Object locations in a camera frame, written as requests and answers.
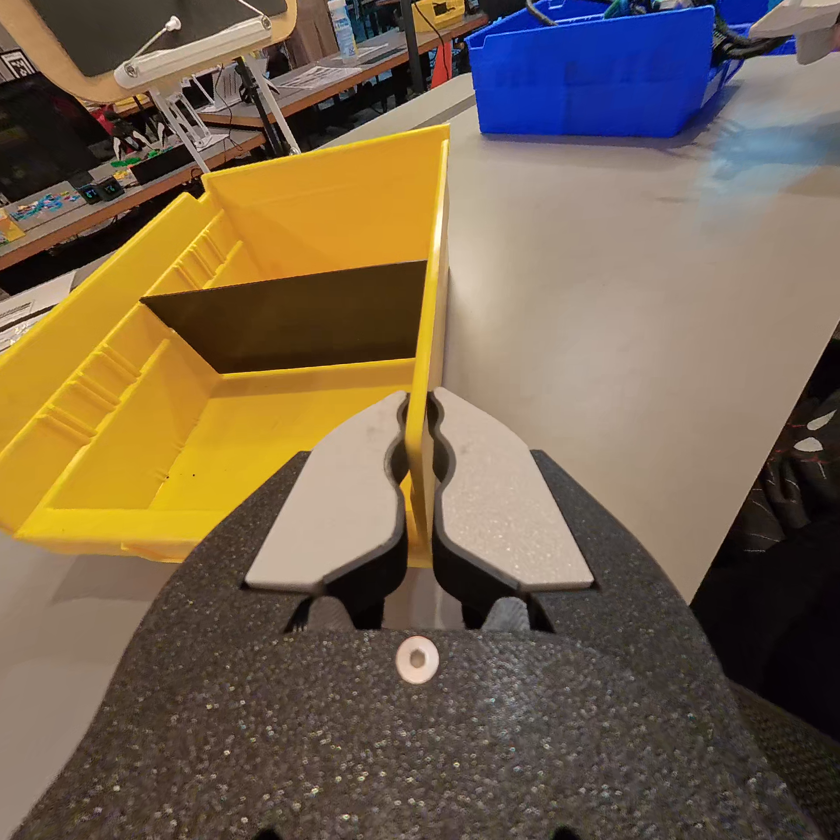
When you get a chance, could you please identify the black bin divider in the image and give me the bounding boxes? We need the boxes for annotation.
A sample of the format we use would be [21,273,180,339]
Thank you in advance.
[140,260,427,375]

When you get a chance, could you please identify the yellow slotted bin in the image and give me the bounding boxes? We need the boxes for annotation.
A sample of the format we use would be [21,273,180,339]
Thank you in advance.
[412,0,468,34]

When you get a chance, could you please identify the long wooden table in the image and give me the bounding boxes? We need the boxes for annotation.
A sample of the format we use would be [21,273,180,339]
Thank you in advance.
[0,128,266,270]

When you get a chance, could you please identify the long black box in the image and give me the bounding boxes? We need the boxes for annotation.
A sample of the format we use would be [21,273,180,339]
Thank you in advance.
[128,144,198,186]

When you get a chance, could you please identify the white printed paper sheet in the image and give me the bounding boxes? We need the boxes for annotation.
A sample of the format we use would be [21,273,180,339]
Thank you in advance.
[0,272,78,355]

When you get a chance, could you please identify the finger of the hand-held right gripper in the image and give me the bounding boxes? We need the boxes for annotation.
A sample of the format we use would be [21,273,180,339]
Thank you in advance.
[797,29,840,65]
[748,0,840,42]

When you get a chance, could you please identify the white plastic bottle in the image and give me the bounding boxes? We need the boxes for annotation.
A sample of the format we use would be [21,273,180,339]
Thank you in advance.
[326,0,358,64]

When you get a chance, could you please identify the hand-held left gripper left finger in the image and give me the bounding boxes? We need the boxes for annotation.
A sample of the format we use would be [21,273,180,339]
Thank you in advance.
[244,392,410,624]

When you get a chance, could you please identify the wood-framed black panel stand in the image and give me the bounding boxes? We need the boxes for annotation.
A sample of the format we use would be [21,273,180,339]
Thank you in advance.
[0,0,303,175]

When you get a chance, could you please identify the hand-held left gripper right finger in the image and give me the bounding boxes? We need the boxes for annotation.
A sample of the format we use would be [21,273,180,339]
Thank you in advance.
[428,387,595,627]

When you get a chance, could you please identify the wooden table with papers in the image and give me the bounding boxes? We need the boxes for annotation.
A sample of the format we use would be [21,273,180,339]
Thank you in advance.
[197,13,490,129]

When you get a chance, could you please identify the black braided cable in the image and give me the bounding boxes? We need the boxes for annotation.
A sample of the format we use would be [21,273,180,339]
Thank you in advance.
[525,0,788,56]

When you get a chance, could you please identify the yellow plastic bin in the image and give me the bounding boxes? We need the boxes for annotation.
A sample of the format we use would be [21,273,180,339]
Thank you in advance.
[0,125,452,568]

